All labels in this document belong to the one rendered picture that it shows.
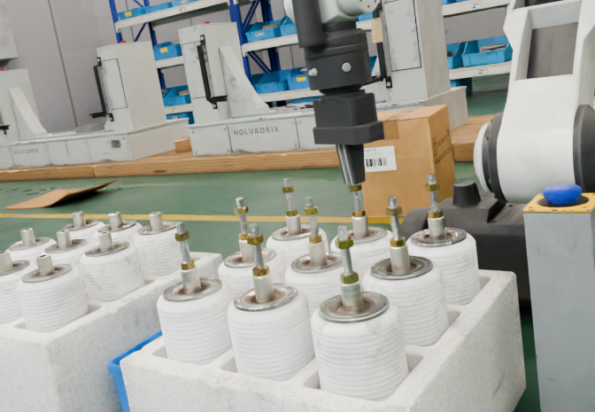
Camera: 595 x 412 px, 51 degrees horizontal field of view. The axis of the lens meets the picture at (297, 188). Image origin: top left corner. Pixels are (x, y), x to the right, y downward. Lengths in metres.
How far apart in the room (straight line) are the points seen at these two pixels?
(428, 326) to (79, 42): 7.90
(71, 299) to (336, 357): 0.51
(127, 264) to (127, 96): 3.01
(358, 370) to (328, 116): 0.37
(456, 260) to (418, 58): 2.09
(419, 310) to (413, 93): 2.21
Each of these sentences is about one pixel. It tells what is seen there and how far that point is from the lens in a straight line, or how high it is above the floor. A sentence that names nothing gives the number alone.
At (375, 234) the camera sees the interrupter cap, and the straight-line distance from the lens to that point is 0.91.
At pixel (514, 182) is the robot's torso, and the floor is 0.29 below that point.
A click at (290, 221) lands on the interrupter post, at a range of 0.97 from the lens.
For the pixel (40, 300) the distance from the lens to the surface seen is 1.02.
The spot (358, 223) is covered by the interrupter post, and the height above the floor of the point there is 0.27.
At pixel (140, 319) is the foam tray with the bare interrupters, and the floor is 0.14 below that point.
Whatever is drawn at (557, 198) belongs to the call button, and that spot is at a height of 0.32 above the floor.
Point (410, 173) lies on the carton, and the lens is 1.92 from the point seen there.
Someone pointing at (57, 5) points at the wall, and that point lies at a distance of 8.40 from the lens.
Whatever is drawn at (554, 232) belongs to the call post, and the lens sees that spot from 0.73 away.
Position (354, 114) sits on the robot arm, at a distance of 0.84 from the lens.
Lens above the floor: 0.51
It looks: 11 degrees down
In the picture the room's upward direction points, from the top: 9 degrees counter-clockwise
